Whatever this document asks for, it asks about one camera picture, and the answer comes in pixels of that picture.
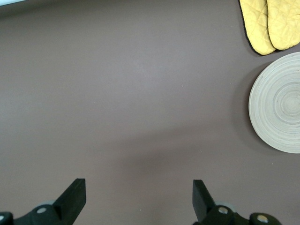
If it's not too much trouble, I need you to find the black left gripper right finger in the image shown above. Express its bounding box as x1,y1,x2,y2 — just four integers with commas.
192,180,282,225

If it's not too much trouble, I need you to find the round wooden plate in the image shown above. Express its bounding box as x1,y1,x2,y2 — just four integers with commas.
248,51,300,154

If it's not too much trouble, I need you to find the brown table cover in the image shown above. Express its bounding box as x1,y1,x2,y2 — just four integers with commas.
0,0,300,225

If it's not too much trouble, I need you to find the yellow quilted oven mitt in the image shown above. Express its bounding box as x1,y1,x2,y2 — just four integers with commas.
239,0,277,56
266,0,300,51

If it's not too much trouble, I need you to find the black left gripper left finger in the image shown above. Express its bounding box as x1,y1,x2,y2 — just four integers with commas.
0,178,87,225

